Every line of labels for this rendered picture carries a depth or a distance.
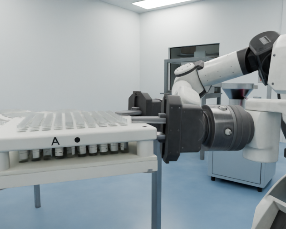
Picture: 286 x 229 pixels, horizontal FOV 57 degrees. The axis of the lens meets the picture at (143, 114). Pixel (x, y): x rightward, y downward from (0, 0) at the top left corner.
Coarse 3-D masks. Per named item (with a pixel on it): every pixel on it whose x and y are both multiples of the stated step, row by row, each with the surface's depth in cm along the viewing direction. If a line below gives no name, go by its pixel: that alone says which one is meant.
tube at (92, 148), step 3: (90, 120) 43; (93, 120) 43; (90, 123) 42; (93, 123) 42; (90, 126) 42; (93, 126) 42; (96, 144) 43; (90, 147) 43; (93, 147) 42; (96, 147) 43; (90, 150) 43; (93, 150) 43; (96, 150) 43; (90, 153) 43; (93, 153) 43; (96, 153) 43
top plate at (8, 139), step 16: (0, 128) 43; (64, 128) 42; (96, 128) 42; (112, 128) 41; (128, 128) 41; (144, 128) 41; (0, 144) 35; (16, 144) 36; (32, 144) 36; (48, 144) 37; (64, 144) 38; (80, 144) 38
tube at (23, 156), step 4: (20, 124) 40; (24, 124) 40; (16, 128) 39; (20, 128) 39; (24, 128) 39; (20, 152) 39; (24, 152) 40; (20, 156) 40; (24, 156) 40; (20, 160) 40; (24, 160) 40
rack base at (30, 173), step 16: (128, 144) 50; (16, 160) 41; (48, 160) 40; (64, 160) 40; (80, 160) 40; (96, 160) 40; (112, 160) 40; (128, 160) 41; (144, 160) 41; (0, 176) 36; (16, 176) 36; (32, 176) 37; (48, 176) 37; (64, 176) 38; (80, 176) 39; (96, 176) 39
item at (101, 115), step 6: (42, 114) 53; (48, 114) 53; (60, 114) 52; (66, 114) 53; (78, 114) 53; (84, 114) 52; (90, 114) 56; (96, 114) 52; (102, 114) 52; (36, 120) 44; (42, 120) 49; (48, 120) 44; (54, 120) 44; (60, 120) 44; (66, 120) 44; (72, 120) 44; (78, 120) 44; (84, 120) 51; (96, 120) 46; (108, 120) 45; (108, 144) 46; (42, 150) 46
